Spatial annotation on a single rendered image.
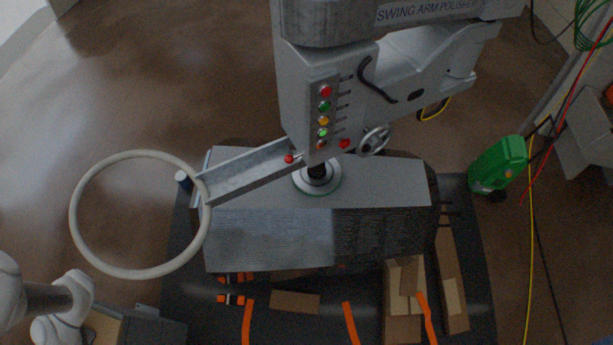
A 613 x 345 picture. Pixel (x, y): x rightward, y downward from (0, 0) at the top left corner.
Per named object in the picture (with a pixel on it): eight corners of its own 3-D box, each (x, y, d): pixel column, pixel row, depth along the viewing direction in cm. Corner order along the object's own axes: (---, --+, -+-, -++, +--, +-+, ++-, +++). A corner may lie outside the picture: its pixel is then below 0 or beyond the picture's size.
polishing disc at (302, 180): (288, 156, 128) (288, 155, 127) (334, 149, 130) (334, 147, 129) (296, 198, 117) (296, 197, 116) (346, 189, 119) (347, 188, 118)
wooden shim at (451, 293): (441, 280, 171) (442, 280, 170) (453, 278, 171) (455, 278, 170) (448, 315, 158) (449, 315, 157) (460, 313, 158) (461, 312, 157)
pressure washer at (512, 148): (497, 171, 227) (550, 108, 152) (500, 205, 209) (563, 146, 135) (465, 163, 231) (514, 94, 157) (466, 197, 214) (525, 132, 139)
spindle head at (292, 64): (359, 98, 116) (376, 1, 77) (391, 135, 106) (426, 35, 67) (280, 130, 107) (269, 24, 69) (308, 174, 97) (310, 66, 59)
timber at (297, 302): (271, 308, 171) (268, 307, 161) (274, 291, 177) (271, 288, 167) (317, 315, 169) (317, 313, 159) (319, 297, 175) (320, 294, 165)
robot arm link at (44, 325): (53, 342, 75) (18, 335, 56) (67, 310, 84) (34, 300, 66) (75, 365, 72) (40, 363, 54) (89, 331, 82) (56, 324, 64)
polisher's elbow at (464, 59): (421, 59, 109) (434, 20, 92) (445, 48, 115) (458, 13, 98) (456, 85, 101) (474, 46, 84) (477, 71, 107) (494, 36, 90)
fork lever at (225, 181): (354, 109, 118) (356, 100, 114) (382, 142, 109) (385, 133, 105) (195, 174, 99) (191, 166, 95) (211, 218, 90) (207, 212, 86)
